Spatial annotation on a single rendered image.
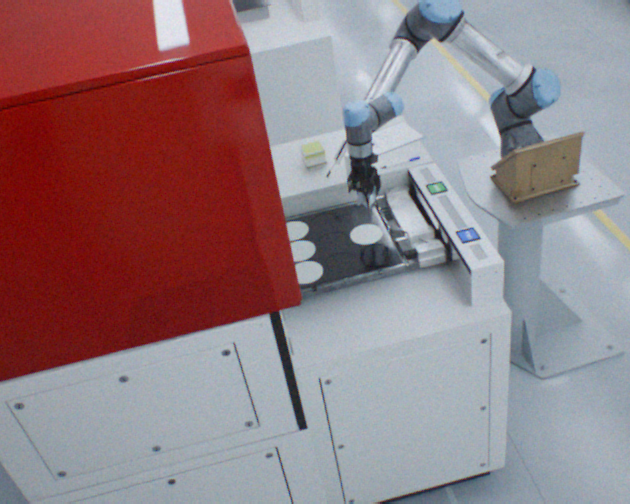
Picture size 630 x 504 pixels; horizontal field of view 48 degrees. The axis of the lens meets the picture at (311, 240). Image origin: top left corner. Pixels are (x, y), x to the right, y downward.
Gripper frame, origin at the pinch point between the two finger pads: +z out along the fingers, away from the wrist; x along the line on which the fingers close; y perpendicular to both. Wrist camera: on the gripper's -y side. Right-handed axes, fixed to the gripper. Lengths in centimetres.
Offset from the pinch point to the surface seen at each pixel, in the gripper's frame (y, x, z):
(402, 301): 25.7, 15.6, 15.4
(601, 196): -34, 68, 15
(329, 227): 4.4, -12.7, 7.5
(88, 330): 94, -31, -33
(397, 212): -8.8, 6.4, 9.4
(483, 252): 16.3, 37.4, 1.7
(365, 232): 5.3, -0.4, 7.4
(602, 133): -214, 74, 97
